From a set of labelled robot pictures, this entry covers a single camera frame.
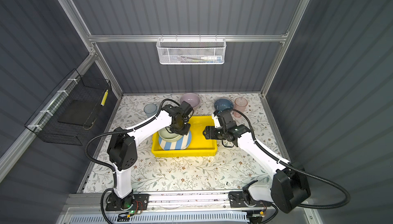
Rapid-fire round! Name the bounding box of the pink plastic cup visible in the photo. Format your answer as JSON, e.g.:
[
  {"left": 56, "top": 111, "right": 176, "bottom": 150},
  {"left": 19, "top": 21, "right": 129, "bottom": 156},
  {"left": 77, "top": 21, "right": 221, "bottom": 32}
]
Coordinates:
[{"left": 234, "top": 97, "right": 248, "bottom": 113}]

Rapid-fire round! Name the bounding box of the floral table mat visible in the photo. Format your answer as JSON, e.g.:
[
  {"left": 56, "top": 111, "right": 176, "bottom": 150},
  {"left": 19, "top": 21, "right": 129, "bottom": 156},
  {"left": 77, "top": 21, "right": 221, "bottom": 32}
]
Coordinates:
[{"left": 80, "top": 93, "right": 282, "bottom": 193}]

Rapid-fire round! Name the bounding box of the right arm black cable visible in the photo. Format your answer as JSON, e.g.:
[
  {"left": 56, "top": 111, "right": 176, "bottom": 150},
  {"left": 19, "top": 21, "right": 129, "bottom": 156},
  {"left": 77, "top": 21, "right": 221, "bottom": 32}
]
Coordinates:
[{"left": 227, "top": 108, "right": 351, "bottom": 224}]

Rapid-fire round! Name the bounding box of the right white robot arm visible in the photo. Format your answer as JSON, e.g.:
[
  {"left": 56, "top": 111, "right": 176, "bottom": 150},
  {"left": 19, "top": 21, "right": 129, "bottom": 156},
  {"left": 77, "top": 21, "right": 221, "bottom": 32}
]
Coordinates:
[{"left": 203, "top": 108, "right": 311, "bottom": 213}]

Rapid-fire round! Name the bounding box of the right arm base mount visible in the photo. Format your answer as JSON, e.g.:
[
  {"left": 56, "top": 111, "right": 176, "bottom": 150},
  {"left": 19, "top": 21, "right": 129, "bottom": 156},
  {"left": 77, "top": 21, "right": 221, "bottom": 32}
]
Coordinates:
[{"left": 228, "top": 191, "right": 271, "bottom": 209}]

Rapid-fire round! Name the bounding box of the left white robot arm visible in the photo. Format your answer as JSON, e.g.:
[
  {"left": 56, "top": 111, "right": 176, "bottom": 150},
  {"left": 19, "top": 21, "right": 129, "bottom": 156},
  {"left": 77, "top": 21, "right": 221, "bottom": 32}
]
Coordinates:
[{"left": 107, "top": 101, "right": 193, "bottom": 199}]

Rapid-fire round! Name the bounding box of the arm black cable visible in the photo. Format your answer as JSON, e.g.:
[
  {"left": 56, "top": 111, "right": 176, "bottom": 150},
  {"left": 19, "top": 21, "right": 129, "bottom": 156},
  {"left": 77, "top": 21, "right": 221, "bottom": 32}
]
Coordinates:
[
  {"left": 227, "top": 108, "right": 351, "bottom": 224},
  {"left": 84, "top": 98, "right": 180, "bottom": 224}
]

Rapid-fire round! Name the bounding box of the yellow tag on basket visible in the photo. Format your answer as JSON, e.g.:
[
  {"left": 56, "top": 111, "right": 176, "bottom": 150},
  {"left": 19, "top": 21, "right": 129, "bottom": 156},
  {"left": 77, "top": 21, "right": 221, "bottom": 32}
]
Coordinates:
[{"left": 100, "top": 89, "right": 108, "bottom": 106}]

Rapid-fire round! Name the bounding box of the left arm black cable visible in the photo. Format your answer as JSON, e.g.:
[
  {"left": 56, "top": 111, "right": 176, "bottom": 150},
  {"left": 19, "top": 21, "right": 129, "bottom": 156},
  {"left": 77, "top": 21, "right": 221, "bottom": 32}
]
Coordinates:
[{"left": 84, "top": 98, "right": 180, "bottom": 224}]

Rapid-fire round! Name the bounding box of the aluminium front rail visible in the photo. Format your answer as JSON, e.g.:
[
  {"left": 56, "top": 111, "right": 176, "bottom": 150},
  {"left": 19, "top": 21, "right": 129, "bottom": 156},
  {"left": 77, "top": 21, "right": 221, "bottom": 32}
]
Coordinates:
[{"left": 61, "top": 190, "right": 272, "bottom": 214}]

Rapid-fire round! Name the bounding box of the blue plastic cup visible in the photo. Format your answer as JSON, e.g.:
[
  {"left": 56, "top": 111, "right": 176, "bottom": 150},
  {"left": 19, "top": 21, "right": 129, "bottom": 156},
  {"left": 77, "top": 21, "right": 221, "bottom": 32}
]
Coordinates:
[{"left": 143, "top": 103, "right": 158, "bottom": 118}]

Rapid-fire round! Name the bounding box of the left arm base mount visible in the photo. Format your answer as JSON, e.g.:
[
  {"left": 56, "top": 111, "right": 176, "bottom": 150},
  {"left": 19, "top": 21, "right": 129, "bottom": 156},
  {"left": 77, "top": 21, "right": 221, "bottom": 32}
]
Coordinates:
[{"left": 104, "top": 193, "right": 150, "bottom": 212}]

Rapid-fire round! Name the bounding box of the dark blue bowl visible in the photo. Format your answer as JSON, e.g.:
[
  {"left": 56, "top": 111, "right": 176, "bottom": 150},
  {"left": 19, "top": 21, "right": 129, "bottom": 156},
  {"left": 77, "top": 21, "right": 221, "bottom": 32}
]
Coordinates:
[{"left": 214, "top": 98, "right": 234, "bottom": 112}]

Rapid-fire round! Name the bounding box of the purple bowl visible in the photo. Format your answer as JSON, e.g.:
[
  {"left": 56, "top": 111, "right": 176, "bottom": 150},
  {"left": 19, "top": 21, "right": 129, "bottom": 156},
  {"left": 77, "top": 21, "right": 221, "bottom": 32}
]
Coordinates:
[{"left": 180, "top": 93, "right": 201, "bottom": 111}]

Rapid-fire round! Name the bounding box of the white marker in basket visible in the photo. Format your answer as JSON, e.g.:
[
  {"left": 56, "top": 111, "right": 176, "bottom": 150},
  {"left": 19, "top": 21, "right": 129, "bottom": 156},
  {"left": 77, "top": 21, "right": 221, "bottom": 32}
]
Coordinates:
[{"left": 201, "top": 56, "right": 222, "bottom": 63}]

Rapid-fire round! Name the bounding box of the yellow plastic bin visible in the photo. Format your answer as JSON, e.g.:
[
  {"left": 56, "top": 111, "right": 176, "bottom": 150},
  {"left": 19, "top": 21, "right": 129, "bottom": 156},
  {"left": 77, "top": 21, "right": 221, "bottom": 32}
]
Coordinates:
[{"left": 151, "top": 116, "right": 218, "bottom": 157}]

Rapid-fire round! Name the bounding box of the white wire mesh basket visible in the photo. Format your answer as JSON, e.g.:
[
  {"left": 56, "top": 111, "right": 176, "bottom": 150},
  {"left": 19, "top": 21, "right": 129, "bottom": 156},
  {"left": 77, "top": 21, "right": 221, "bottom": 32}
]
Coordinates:
[{"left": 156, "top": 37, "right": 227, "bottom": 65}]

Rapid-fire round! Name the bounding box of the light green bowl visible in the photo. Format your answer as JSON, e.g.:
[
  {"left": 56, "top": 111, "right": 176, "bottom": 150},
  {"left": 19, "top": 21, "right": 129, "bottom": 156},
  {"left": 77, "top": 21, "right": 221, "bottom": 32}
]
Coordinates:
[{"left": 158, "top": 127, "right": 182, "bottom": 142}]

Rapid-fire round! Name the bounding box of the black wire basket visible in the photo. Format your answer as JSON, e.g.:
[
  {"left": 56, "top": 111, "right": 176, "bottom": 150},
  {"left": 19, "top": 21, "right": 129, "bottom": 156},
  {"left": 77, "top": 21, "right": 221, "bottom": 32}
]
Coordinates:
[{"left": 25, "top": 71, "right": 112, "bottom": 146}]

